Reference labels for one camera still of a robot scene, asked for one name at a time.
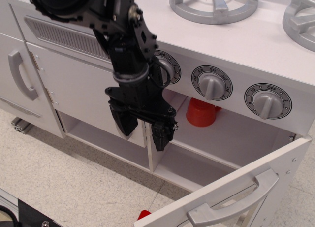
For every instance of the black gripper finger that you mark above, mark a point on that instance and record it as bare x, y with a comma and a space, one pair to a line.
123, 119
162, 135

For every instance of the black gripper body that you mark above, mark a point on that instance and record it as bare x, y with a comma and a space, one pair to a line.
144, 100

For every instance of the white oven door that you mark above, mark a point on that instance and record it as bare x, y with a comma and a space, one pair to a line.
247, 197

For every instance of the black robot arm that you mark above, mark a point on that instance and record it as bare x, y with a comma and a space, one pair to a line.
121, 31

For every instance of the middle grey oven knob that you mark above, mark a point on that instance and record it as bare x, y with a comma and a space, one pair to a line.
212, 83

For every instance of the red plastic cup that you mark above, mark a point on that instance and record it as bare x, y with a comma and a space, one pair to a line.
201, 114

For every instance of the left grey stove knob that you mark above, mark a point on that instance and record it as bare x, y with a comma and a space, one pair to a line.
171, 65

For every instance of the grey stove knob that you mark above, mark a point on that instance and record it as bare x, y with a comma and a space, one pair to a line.
171, 65
268, 101

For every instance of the white middle cabinet door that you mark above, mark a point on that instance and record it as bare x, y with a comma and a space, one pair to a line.
77, 88

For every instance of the white cabinet door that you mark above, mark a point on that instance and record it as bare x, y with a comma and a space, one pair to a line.
38, 112
77, 88

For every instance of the red object on floor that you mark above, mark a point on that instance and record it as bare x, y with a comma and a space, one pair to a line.
143, 214

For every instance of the white left cabinet door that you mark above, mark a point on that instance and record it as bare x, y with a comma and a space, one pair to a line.
38, 112

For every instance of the white toy kitchen body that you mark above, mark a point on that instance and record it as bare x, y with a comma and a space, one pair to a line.
92, 178

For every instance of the right grey stove knob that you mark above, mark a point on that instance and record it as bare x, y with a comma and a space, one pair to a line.
268, 101

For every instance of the left silver stove burner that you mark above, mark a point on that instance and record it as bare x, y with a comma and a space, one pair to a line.
214, 12

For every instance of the silver stove burner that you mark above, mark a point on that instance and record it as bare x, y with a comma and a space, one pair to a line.
299, 22
214, 12

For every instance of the right silver stove burner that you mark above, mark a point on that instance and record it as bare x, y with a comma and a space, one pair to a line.
299, 22

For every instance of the aluminium frame rail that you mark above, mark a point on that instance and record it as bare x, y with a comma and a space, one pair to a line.
21, 125

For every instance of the grey left door handle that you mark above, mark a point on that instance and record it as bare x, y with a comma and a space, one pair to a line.
14, 61

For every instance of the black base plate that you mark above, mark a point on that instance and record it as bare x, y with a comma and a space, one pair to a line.
30, 217

